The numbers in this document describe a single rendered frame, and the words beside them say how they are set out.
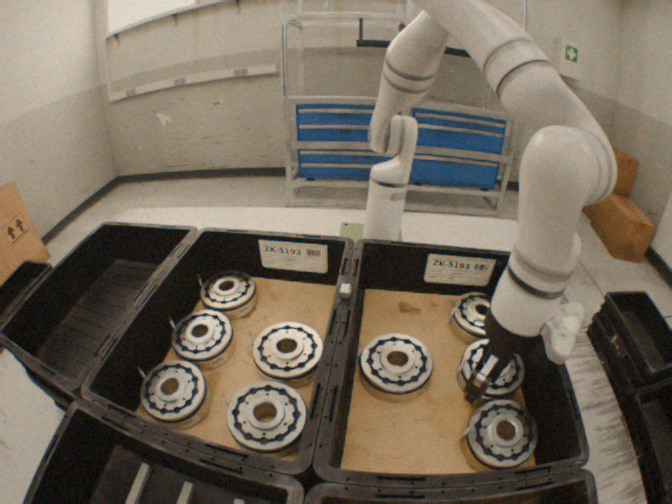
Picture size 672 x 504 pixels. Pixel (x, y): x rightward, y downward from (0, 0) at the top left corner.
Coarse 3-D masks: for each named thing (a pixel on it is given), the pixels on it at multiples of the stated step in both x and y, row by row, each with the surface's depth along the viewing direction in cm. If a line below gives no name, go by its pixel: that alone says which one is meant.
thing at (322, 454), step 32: (352, 288) 45; (352, 320) 40; (576, 416) 26; (320, 448) 26; (320, 480) 24; (352, 480) 23; (384, 480) 23; (416, 480) 24; (448, 480) 23; (480, 480) 22; (512, 480) 21
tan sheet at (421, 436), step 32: (384, 320) 53; (416, 320) 53; (448, 320) 53; (448, 352) 47; (448, 384) 42; (352, 416) 39; (384, 416) 39; (416, 416) 38; (448, 416) 38; (352, 448) 35; (384, 448) 35; (416, 448) 34; (448, 448) 34
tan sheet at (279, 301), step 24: (264, 288) 60; (288, 288) 60; (312, 288) 60; (264, 312) 55; (288, 312) 55; (312, 312) 55; (240, 336) 50; (168, 360) 45; (240, 360) 46; (216, 384) 42; (240, 384) 42; (312, 384) 43; (216, 408) 39; (192, 432) 35; (216, 432) 36; (288, 456) 34
